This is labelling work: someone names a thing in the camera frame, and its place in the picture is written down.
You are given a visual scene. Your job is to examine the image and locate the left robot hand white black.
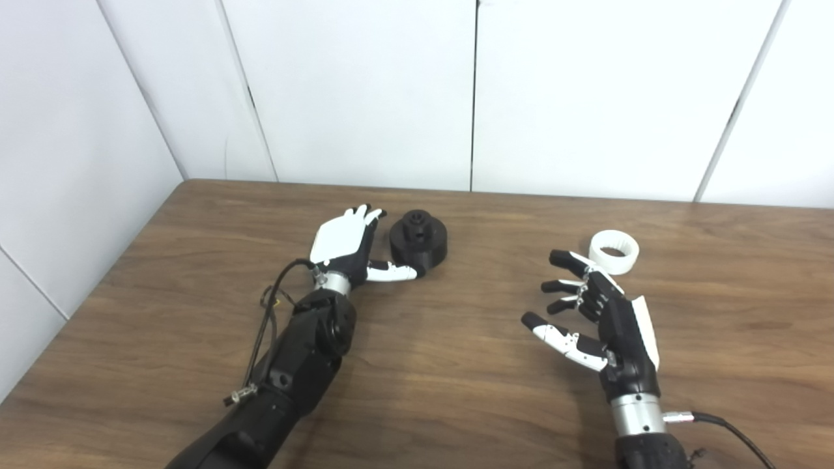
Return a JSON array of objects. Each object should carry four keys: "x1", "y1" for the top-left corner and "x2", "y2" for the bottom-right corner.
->
[{"x1": 309, "y1": 205, "x2": 419, "y2": 287}]

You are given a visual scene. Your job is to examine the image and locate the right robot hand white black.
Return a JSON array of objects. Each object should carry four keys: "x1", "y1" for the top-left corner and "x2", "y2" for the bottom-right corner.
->
[{"x1": 521, "y1": 249, "x2": 661, "y2": 401}]

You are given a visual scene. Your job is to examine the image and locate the white toothed ring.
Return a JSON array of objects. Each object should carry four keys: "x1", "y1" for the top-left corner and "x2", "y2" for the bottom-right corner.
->
[{"x1": 588, "y1": 231, "x2": 640, "y2": 274}]

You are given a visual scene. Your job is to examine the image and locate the round black part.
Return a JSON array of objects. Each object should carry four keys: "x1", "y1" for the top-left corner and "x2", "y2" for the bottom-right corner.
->
[{"x1": 390, "y1": 210, "x2": 450, "y2": 277}]

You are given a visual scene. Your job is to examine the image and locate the thin left arm wires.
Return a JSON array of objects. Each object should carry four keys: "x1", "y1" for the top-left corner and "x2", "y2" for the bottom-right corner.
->
[{"x1": 261, "y1": 283, "x2": 297, "y2": 313}]

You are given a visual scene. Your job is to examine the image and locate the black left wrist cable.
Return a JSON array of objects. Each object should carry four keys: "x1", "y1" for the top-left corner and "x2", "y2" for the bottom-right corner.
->
[{"x1": 223, "y1": 259, "x2": 320, "y2": 408}]

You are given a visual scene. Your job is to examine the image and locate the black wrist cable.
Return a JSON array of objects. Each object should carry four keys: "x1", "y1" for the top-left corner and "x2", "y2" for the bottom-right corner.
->
[
  {"x1": 663, "y1": 410, "x2": 776, "y2": 469},
  {"x1": 223, "y1": 259, "x2": 320, "y2": 408}
]

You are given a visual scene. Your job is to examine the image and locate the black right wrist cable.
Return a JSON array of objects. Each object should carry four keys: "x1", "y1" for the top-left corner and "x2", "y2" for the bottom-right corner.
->
[{"x1": 663, "y1": 410, "x2": 776, "y2": 469}]

